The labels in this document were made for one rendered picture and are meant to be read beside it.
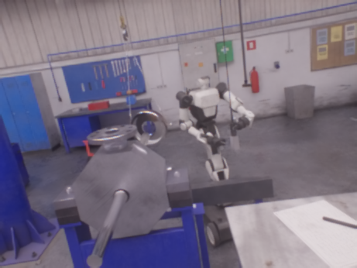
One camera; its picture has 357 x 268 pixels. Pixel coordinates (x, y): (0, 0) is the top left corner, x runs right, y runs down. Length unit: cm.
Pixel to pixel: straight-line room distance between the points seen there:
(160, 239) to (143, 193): 31
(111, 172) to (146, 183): 19
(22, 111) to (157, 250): 584
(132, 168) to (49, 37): 605
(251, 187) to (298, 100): 469
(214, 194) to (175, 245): 47
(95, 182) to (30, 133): 575
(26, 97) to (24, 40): 132
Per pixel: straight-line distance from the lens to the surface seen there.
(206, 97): 272
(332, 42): 728
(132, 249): 176
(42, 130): 709
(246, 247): 144
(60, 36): 720
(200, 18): 666
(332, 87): 741
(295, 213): 166
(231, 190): 199
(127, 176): 151
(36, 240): 364
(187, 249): 174
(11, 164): 341
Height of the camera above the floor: 176
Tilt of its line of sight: 15 degrees down
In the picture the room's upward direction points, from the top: 9 degrees counter-clockwise
